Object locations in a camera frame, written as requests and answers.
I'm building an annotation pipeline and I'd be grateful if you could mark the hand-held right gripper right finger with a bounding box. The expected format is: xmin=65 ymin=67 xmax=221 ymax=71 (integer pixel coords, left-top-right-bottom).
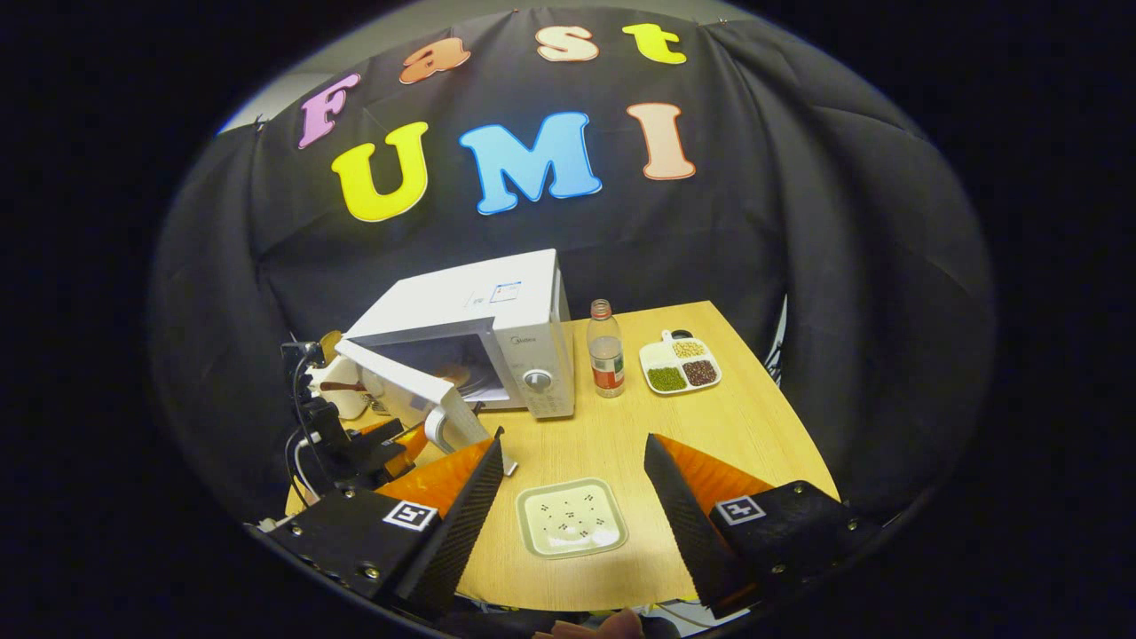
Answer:
xmin=643 ymin=433 xmax=882 ymax=620

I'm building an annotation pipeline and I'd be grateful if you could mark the white microwave oven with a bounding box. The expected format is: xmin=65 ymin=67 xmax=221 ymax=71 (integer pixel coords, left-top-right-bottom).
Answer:
xmin=335 ymin=248 xmax=577 ymax=477

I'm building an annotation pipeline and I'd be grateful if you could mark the white divided dish with beans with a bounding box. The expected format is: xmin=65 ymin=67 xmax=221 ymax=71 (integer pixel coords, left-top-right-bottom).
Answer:
xmin=639 ymin=329 xmax=723 ymax=397

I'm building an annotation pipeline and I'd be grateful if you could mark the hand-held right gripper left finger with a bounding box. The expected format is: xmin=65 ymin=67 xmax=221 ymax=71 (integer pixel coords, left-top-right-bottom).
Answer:
xmin=264 ymin=428 xmax=507 ymax=622

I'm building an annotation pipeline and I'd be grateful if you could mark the black backdrop cloth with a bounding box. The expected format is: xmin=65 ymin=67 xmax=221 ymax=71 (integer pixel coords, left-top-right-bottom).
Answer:
xmin=151 ymin=7 xmax=995 ymax=525

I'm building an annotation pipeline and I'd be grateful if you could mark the white toaster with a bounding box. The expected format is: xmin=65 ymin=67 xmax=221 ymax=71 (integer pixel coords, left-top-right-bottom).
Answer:
xmin=308 ymin=353 xmax=372 ymax=421

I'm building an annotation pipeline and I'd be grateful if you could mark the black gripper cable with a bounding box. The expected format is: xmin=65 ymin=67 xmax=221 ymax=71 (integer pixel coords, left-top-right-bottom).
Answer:
xmin=284 ymin=355 xmax=325 ymax=507

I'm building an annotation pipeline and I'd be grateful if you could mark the pale square plate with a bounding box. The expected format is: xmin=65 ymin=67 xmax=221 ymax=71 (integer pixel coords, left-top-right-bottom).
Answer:
xmin=516 ymin=477 xmax=629 ymax=559

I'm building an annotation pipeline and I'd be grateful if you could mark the clear plastic bottle red label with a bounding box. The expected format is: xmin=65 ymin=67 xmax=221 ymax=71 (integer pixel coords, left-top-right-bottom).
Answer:
xmin=587 ymin=299 xmax=627 ymax=399

